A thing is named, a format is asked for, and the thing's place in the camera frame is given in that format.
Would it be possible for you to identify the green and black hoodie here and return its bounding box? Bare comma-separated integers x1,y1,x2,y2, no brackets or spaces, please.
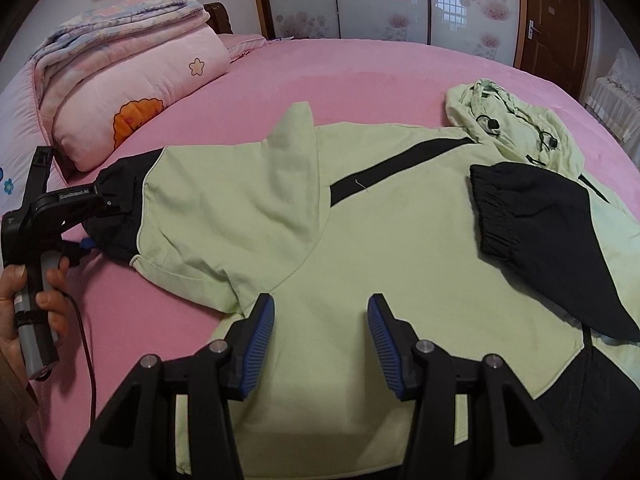
82,78,640,480

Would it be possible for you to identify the person's left hand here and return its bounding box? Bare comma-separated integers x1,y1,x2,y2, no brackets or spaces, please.
0,256,72,377

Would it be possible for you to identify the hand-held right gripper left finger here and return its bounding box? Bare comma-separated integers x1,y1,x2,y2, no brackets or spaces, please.
62,292,276,480

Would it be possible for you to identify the brown wooden door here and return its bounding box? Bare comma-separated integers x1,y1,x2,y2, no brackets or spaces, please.
520,0,594,102

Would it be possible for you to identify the thin dark gripper cable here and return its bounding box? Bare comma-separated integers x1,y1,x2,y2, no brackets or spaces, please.
60,290,99,423

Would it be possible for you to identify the lace covered furniture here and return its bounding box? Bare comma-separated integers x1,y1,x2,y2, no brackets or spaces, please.
582,47,640,147

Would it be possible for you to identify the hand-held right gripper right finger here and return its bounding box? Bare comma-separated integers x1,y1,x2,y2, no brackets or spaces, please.
366,292,583,480

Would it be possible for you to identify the person's left forearm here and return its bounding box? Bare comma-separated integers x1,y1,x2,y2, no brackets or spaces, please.
0,342,45,468

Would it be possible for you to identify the floral sliding door wardrobe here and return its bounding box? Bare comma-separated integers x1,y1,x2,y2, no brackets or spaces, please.
250,0,528,68

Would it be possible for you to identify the pink ruffled pillow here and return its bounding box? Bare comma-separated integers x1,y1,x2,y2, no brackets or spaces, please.
220,34,267,63

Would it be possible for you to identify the dark wooden headboard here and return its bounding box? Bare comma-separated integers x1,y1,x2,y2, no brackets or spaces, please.
202,2,234,36

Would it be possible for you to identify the pastel floral folded blanket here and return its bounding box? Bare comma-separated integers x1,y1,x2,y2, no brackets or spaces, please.
32,0,211,81

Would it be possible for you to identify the pink bed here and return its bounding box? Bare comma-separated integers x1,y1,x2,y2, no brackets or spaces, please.
0,35,640,480

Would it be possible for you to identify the pink flower print quilt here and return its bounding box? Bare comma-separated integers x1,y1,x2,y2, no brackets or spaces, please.
32,25,231,173

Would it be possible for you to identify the pale lilac pillow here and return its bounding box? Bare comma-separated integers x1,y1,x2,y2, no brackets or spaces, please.
0,67,68,211

